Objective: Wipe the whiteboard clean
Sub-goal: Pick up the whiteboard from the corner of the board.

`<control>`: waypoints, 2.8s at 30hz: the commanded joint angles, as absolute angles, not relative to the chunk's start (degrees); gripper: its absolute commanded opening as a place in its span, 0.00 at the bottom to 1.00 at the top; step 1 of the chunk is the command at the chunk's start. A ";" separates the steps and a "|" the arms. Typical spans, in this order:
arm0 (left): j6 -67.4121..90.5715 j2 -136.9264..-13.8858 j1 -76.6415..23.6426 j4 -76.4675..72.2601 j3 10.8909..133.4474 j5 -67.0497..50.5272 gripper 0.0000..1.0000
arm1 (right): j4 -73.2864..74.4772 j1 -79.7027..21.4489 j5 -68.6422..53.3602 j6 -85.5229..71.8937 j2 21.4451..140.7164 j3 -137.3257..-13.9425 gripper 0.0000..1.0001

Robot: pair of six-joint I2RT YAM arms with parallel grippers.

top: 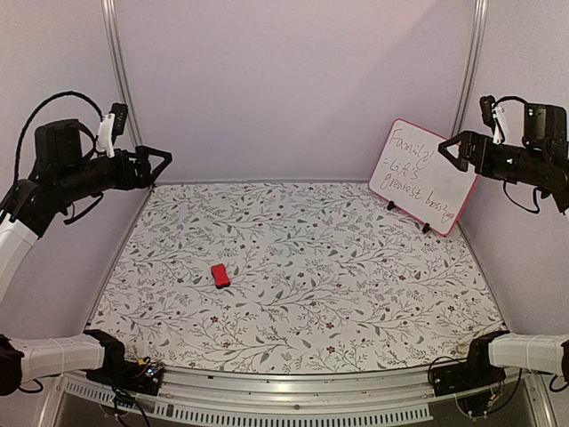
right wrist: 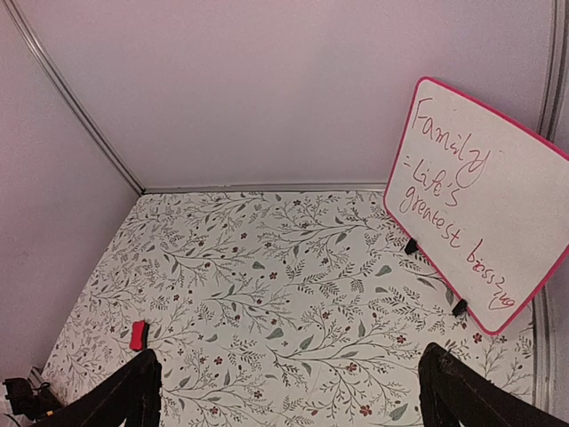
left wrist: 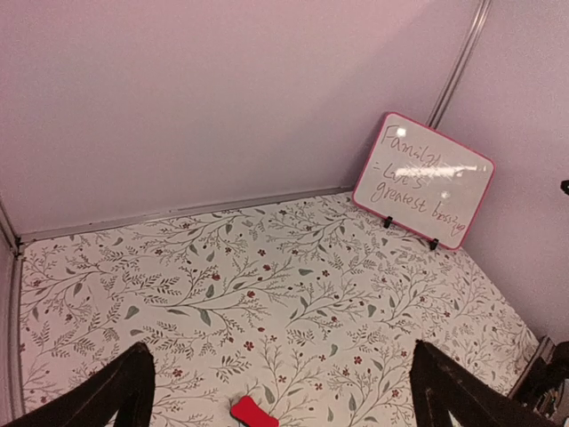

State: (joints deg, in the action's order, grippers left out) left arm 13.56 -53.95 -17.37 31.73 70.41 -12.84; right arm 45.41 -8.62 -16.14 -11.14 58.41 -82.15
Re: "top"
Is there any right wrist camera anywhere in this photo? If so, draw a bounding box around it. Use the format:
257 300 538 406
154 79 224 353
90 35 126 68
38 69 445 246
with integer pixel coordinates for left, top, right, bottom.
479 95 509 145

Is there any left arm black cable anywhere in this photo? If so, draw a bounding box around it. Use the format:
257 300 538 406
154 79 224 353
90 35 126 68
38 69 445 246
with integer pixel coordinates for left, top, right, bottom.
12 91 106 188

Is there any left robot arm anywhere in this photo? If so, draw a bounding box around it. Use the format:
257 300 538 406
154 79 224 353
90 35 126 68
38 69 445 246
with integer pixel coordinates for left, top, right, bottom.
1 119 172 396

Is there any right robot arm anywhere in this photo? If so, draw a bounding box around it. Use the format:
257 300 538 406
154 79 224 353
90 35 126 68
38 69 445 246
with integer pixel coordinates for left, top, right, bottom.
428 95 568 396

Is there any pink framed whiteboard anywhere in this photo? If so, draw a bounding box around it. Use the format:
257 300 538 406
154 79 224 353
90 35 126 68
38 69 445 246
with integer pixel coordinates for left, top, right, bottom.
368 119 477 237

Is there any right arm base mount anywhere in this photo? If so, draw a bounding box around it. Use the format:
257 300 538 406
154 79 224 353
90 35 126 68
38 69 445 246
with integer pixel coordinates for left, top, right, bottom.
428 361 506 397

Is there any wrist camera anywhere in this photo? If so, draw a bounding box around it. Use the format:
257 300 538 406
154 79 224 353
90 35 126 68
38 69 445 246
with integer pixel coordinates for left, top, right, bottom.
96 103 128 158
479 95 509 145

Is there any right aluminium frame post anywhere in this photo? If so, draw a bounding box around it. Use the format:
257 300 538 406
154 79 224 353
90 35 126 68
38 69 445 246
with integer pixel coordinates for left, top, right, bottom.
450 0 489 136

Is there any aluminium frame post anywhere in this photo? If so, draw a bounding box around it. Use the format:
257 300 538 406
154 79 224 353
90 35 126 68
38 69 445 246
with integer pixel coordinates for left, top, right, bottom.
450 0 489 136
100 0 143 148

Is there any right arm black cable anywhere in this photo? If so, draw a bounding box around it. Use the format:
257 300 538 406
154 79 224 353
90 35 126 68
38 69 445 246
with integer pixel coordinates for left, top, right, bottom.
501 95 552 214

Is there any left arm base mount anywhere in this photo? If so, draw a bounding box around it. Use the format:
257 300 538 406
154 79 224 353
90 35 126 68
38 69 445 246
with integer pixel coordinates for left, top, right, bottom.
85 357 164 396

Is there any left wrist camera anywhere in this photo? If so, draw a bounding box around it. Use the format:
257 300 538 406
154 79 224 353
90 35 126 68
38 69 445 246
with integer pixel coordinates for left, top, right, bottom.
96 103 128 158

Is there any front aluminium rail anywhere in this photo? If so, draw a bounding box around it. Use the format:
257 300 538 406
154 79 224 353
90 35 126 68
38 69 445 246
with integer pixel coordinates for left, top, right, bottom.
39 367 568 426

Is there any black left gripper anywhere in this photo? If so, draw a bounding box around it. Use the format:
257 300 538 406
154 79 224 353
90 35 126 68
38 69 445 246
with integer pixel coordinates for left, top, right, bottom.
57 143 172 203

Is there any floral patterned table mat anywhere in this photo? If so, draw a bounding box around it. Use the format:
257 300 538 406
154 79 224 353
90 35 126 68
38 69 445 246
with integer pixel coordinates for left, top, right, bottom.
92 183 504 375

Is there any left aluminium frame post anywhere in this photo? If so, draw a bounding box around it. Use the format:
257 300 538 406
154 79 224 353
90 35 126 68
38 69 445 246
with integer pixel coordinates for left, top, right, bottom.
100 0 143 148

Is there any red whiteboard eraser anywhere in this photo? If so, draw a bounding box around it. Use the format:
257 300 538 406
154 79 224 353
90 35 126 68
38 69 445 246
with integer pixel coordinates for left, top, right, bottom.
211 263 230 289

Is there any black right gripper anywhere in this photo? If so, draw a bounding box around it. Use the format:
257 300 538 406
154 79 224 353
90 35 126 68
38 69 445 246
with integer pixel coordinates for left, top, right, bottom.
440 129 549 185

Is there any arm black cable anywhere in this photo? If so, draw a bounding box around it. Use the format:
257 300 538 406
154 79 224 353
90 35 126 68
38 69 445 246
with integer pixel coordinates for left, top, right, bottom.
501 95 552 214
12 91 106 188

